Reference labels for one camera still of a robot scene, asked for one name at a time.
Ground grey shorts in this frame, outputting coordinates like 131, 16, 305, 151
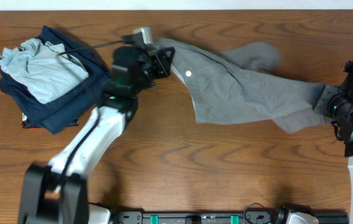
154, 38, 331, 133

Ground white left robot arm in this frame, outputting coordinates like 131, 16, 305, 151
17, 45, 175, 223

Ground navy blue folded garment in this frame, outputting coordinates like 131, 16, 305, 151
0, 26, 111, 134

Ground light grey folded shirt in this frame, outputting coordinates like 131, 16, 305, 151
0, 39, 89, 104

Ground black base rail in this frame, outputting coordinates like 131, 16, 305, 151
86, 202, 350, 224

